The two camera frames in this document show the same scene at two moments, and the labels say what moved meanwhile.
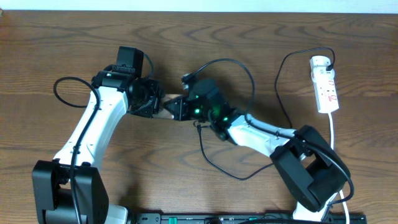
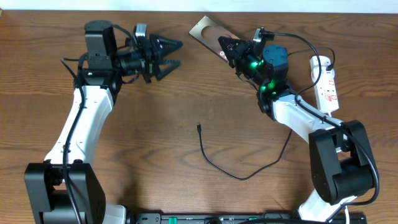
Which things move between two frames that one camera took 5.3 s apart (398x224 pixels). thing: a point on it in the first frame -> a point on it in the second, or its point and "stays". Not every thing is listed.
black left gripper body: [148, 98] -> [148, 65]
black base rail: [241, 218] stays
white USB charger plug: [319, 74] stays
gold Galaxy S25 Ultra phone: [163, 112] -> [207, 32]
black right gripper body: [189, 110] -> [249, 62]
